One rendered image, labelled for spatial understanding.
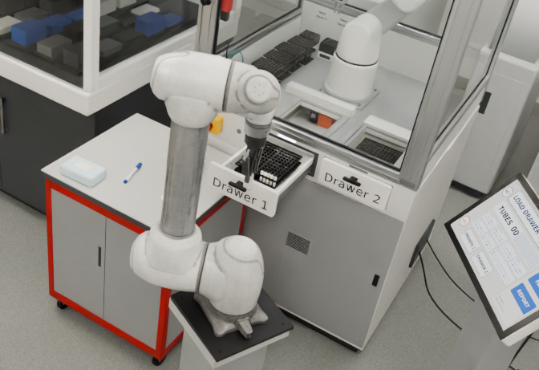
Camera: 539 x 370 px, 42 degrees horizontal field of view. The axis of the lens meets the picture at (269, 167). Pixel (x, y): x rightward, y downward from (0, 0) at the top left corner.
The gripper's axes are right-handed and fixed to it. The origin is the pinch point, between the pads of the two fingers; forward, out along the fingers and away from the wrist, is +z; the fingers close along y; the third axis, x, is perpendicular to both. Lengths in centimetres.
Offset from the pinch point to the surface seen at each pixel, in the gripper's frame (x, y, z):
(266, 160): 5.6, 25.3, 7.0
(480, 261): -83, 4, -7
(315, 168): -11.5, 35.0, 7.5
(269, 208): -9.7, 1.2, 8.2
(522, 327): -101, -18, -8
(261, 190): -5.0, 1.2, 2.6
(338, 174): -22.0, 33.2, 4.6
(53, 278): 71, -24, 73
